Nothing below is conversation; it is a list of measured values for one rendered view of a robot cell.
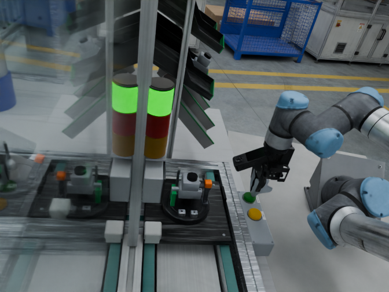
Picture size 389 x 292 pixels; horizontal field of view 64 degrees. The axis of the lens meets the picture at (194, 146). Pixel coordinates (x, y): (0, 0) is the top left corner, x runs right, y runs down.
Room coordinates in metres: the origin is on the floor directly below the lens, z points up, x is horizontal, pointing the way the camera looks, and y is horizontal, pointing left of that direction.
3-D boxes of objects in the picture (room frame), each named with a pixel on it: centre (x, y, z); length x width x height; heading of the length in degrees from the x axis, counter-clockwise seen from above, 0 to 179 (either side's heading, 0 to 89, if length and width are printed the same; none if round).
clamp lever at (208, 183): (0.65, -0.05, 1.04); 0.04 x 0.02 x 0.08; 102
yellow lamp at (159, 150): (0.50, 0.08, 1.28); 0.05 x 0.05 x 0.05
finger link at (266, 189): (0.73, -0.24, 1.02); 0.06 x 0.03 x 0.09; 102
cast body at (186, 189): (0.64, 0.00, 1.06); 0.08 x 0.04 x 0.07; 102
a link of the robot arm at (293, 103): (0.75, -0.23, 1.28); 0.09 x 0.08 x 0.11; 34
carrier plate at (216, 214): (0.65, -0.01, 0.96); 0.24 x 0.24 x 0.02; 12
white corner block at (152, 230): (0.53, 0.07, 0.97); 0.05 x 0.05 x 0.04; 12
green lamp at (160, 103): (0.50, 0.08, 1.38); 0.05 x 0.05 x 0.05
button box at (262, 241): (0.68, -0.22, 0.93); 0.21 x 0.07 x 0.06; 12
